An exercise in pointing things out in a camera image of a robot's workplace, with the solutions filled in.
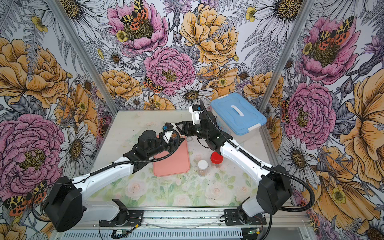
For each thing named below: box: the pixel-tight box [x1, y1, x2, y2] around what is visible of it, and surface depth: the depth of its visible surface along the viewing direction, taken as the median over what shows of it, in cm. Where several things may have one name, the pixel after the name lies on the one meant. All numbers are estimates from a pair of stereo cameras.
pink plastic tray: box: [153, 136, 191, 177], surface depth 93 cm
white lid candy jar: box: [197, 159, 208, 177], surface depth 83 cm
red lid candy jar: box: [210, 151, 224, 168], surface depth 87 cm
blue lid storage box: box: [210, 92, 267, 142], surface depth 99 cm
